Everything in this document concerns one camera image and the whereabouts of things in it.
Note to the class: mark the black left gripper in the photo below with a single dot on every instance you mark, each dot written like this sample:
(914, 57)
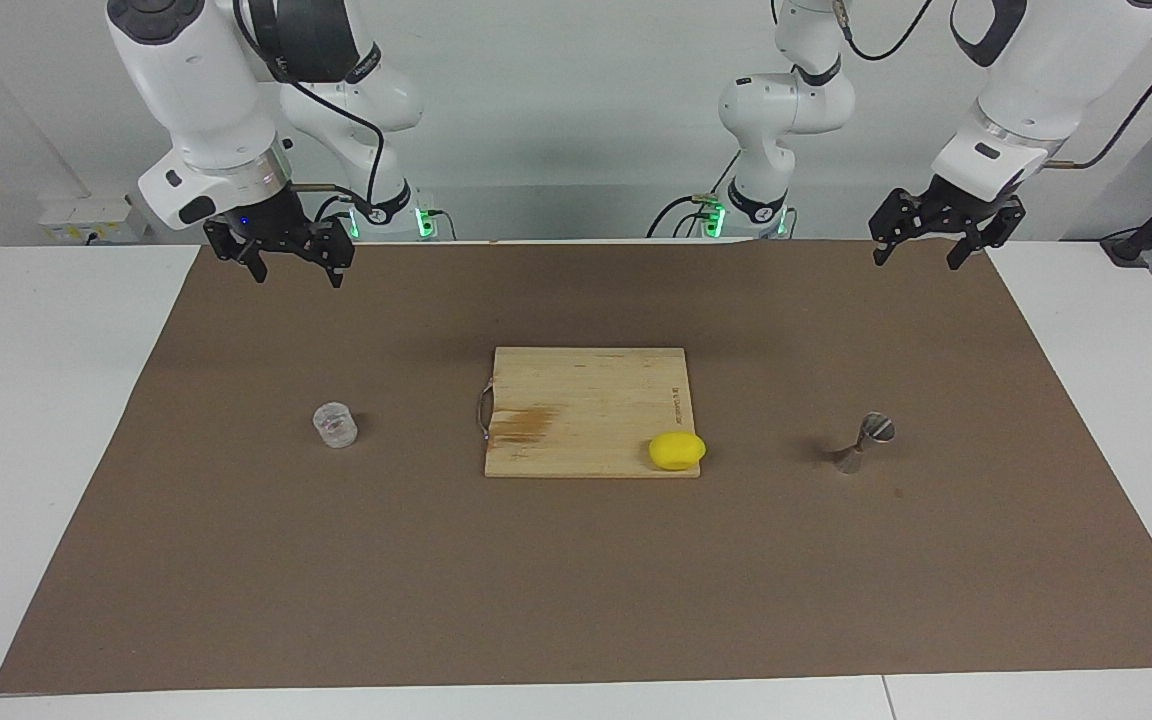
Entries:
(956, 208)

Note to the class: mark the brown table mat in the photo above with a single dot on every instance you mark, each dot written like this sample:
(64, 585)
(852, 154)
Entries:
(336, 580)

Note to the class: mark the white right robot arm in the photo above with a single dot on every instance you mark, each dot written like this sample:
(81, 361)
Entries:
(196, 80)

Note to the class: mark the yellow lemon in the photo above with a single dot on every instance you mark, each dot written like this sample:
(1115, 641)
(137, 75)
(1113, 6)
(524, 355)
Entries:
(676, 451)

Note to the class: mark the steel jigger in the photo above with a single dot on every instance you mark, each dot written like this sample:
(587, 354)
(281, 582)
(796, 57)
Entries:
(874, 430)

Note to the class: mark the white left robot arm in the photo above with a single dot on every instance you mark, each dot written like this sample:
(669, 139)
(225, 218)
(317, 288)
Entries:
(1036, 60)

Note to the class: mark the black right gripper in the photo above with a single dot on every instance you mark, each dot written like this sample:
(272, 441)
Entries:
(276, 225)

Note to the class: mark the wooden cutting board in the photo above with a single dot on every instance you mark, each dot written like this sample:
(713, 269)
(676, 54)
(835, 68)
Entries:
(586, 400)

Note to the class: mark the clear glass cup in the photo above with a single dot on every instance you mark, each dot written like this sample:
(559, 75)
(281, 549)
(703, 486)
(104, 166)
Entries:
(335, 425)

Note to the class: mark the white power strip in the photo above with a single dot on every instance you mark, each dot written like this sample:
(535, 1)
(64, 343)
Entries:
(86, 218)

